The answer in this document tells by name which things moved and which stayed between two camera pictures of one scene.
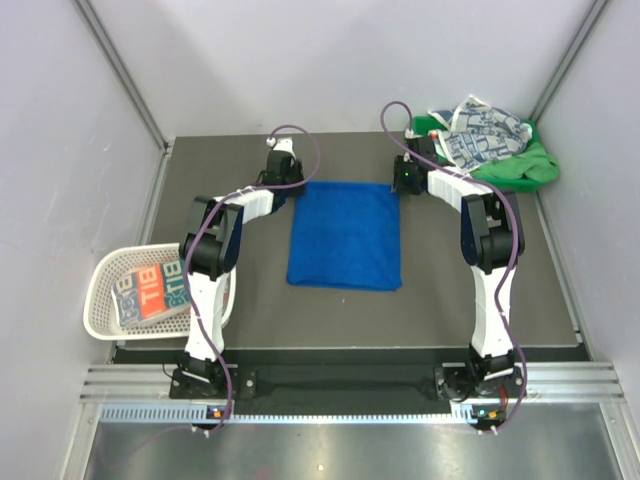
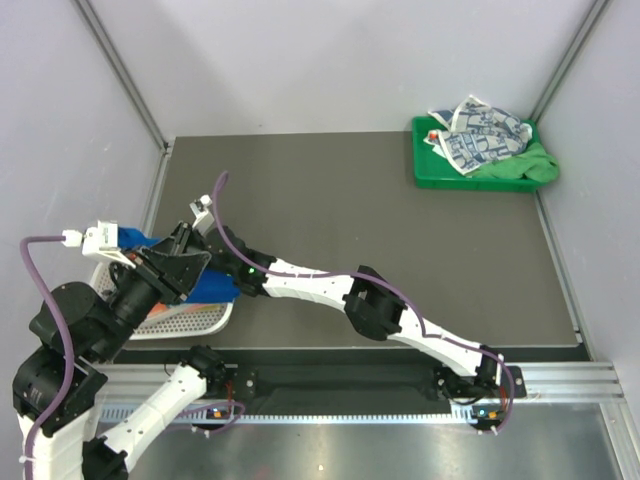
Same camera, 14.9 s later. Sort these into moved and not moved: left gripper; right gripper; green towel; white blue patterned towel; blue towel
Moved: left gripper; blue towel; right gripper
Not moved: white blue patterned towel; green towel
